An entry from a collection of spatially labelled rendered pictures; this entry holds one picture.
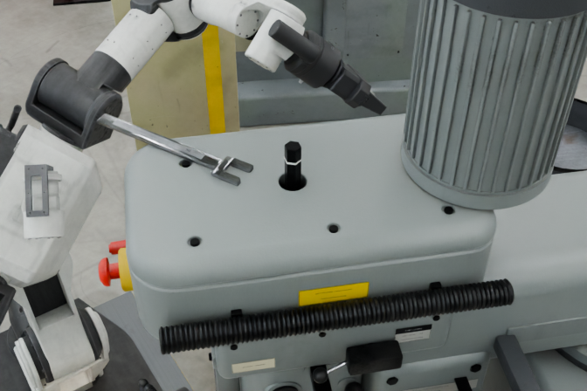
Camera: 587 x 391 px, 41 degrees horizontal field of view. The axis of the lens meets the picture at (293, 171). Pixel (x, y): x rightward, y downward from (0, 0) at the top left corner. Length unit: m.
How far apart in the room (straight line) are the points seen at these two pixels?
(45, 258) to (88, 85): 0.33
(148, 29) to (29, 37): 3.53
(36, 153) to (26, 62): 3.38
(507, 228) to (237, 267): 0.44
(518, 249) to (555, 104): 0.28
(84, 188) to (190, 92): 1.59
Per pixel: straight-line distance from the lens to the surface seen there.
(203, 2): 1.55
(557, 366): 1.35
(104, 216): 3.73
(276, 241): 0.95
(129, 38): 1.56
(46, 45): 4.97
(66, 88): 1.52
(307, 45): 1.41
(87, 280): 3.48
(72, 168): 1.49
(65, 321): 1.93
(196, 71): 2.99
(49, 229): 1.36
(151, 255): 0.95
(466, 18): 0.86
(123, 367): 2.48
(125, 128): 1.12
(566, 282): 1.18
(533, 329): 1.23
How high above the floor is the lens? 2.59
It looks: 42 degrees down
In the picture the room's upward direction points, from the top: straight up
